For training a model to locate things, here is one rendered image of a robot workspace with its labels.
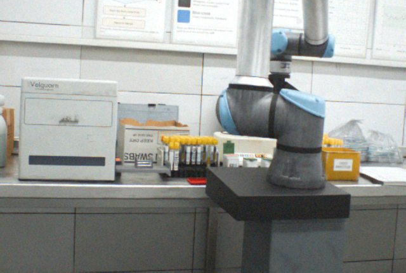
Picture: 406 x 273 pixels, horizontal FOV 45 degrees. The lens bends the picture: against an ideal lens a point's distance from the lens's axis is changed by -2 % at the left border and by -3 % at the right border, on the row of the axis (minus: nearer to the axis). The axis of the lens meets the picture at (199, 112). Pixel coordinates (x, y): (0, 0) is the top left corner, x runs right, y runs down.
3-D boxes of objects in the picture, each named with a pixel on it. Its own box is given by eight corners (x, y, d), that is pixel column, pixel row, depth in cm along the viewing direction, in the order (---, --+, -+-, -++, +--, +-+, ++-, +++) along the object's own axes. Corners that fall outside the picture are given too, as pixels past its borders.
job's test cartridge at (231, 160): (226, 175, 164) (228, 155, 163) (222, 173, 168) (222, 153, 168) (238, 175, 165) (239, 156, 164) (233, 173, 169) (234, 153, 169)
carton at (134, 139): (122, 166, 179) (123, 124, 178) (115, 154, 206) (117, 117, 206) (189, 167, 184) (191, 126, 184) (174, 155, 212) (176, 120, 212)
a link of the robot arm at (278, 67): (285, 62, 177) (296, 62, 169) (283, 75, 177) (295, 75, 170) (266, 61, 175) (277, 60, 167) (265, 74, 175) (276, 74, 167)
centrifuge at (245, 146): (219, 169, 182) (221, 136, 182) (210, 157, 212) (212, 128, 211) (283, 172, 184) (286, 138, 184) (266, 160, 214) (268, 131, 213)
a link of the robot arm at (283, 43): (299, 30, 155) (302, 34, 165) (263, 28, 158) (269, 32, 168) (297, 55, 155) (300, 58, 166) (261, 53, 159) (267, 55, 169)
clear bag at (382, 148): (363, 161, 222) (365, 131, 221) (354, 156, 239) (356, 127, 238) (408, 164, 220) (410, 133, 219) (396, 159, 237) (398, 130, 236)
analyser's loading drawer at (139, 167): (103, 174, 149) (103, 157, 149) (101, 171, 156) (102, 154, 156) (170, 176, 154) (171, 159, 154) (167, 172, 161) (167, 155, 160)
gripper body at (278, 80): (259, 108, 175) (261, 73, 174) (281, 109, 178) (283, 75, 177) (270, 110, 168) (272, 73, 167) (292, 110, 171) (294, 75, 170)
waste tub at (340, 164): (324, 181, 169) (326, 151, 169) (308, 174, 182) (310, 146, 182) (360, 181, 172) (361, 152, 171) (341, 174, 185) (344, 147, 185)
